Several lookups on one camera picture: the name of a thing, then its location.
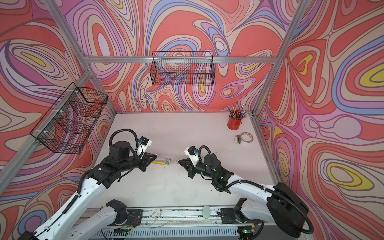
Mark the white label tag on rail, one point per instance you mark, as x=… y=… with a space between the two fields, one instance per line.
x=155 y=213

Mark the aluminium frame post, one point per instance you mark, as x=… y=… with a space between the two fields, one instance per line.
x=62 y=23

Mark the red pen cup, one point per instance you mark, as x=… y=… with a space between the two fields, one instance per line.
x=234 y=123

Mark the pens in cup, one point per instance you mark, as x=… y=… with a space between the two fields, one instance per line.
x=243 y=113

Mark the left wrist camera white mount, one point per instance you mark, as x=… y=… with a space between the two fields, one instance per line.
x=144 y=143

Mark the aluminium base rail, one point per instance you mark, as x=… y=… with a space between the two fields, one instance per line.
x=179 y=222

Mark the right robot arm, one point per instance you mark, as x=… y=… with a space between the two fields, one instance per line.
x=276 y=204

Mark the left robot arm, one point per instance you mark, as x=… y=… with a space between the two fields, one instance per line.
x=121 y=160

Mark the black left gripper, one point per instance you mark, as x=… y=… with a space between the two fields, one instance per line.
x=146 y=160

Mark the tape roll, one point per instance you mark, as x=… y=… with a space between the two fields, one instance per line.
x=246 y=138

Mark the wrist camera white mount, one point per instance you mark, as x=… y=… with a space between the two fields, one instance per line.
x=144 y=143
x=193 y=154

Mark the black wire basket left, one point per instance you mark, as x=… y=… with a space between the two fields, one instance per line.
x=67 y=125

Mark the black wire basket back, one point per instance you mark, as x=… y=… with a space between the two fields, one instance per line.
x=186 y=68

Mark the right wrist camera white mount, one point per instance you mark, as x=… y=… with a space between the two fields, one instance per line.
x=193 y=154

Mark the metal keyring organizer yellow grip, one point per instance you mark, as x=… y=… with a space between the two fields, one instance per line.
x=160 y=160

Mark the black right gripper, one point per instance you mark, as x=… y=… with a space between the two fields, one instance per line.
x=191 y=169

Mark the black wire basket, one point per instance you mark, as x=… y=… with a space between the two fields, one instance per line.
x=67 y=125
x=186 y=68

